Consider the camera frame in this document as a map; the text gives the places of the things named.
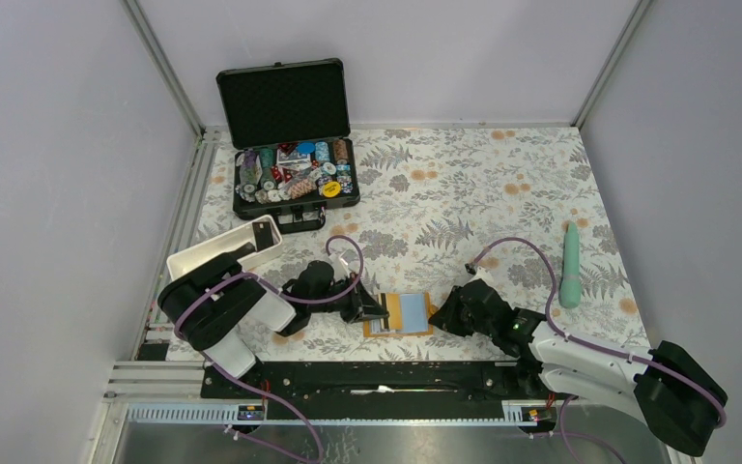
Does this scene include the grey slotted cable duct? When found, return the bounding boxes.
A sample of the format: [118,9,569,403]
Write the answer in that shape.
[127,401,538,427]

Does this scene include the yellow round chip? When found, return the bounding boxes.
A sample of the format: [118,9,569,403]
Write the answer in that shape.
[320,181,342,198]

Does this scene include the blue round chip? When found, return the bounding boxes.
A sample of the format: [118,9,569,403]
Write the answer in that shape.
[296,142,316,155]

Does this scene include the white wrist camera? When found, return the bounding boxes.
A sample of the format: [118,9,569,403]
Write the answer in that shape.
[331,254,355,280]
[465,262,496,288]

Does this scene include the gold card black stripe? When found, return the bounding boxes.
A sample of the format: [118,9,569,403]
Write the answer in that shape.
[367,293,404,336]

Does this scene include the black VIP card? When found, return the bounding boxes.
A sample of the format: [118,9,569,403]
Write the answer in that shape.
[252,220,274,251]

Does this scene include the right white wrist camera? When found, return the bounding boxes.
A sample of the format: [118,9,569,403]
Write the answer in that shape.
[465,262,496,288]

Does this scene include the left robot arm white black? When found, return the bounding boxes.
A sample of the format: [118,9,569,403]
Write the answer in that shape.
[157,251,389,397]

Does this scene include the light blue card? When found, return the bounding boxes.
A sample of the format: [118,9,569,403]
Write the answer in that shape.
[400,293,430,334]

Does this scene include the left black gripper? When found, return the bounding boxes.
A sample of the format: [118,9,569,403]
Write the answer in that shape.
[309,272,389,324]

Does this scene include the black poker chip case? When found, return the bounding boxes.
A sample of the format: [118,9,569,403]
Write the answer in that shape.
[215,58,360,234]

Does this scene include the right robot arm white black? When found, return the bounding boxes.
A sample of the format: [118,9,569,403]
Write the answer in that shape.
[429,278,728,457]

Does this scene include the mint green wand massager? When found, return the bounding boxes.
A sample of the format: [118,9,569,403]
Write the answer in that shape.
[559,222,582,308]

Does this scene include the orange leather card holder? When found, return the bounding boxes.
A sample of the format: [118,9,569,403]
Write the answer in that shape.
[363,293,438,338]

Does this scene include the floral patterned table mat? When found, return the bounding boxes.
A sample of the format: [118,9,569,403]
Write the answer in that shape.
[173,127,655,363]

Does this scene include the white rectangular plastic tray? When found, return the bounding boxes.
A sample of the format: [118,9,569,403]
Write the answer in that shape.
[166,215,285,280]

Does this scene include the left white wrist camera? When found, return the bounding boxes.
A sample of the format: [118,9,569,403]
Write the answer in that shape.
[331,254,355,280]

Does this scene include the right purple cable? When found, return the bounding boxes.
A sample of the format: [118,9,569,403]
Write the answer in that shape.
[465,237,728,429]

